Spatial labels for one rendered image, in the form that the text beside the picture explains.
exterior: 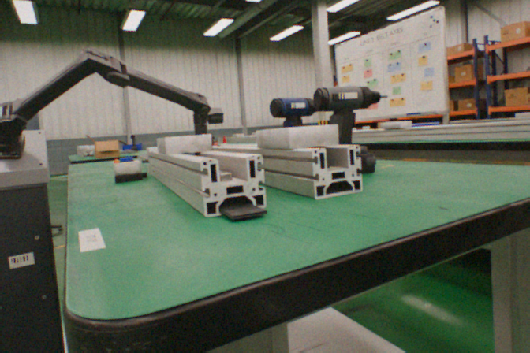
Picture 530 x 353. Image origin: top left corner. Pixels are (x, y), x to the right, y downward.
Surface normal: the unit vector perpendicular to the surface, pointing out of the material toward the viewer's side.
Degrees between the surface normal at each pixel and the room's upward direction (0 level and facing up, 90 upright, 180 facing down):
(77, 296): 0
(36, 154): 45
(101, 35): 90
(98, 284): 0
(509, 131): 90
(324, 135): 90
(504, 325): 90
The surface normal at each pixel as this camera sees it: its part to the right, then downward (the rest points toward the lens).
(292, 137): 0.39, 0.02
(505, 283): -0.87, 0.09
